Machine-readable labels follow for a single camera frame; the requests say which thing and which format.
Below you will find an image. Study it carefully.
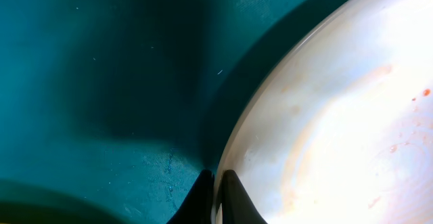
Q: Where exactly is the teal plastic tray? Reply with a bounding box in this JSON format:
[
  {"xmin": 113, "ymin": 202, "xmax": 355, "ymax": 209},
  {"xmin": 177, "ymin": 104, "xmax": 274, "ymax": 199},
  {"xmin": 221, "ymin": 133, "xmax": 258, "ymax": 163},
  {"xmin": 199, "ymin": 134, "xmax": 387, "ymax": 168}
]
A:
[{"xmin": 1, "ymin": 0, "xmax": 348, "ymax": 223}]

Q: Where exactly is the yellow plate with stain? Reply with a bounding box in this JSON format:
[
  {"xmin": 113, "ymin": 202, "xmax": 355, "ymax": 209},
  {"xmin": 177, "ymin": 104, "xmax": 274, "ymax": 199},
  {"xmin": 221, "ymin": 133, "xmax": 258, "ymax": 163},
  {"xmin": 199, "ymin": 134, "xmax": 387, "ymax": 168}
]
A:
[{"xmin": 1, "ymin": 202, "xmax": 122, "ymax": 224}]

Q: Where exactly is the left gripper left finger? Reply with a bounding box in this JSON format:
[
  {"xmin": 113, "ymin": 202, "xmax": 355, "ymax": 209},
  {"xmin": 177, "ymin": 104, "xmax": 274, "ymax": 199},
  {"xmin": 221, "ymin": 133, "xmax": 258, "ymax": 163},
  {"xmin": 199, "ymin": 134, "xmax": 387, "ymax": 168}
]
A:
[{"xmin": 167, "ymin": 169, "xmax": 214, "ymax": 224}]

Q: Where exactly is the white plate with long stain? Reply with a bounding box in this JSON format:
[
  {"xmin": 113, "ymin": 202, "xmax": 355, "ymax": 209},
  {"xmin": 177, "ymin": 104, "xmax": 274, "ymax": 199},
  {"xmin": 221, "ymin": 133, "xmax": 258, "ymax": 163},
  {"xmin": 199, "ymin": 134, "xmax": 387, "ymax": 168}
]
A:
[{"xmin": 214, "ymin": 0, "xmax": 432, "ymax": 223}]

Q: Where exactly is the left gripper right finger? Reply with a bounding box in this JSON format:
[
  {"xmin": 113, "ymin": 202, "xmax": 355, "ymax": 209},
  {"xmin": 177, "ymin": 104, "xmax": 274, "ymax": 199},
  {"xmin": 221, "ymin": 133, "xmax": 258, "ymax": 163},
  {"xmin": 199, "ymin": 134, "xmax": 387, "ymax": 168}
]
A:
[{"xmin": 221, "ymin": 170, "xmax": 267, "ymax": 224}]

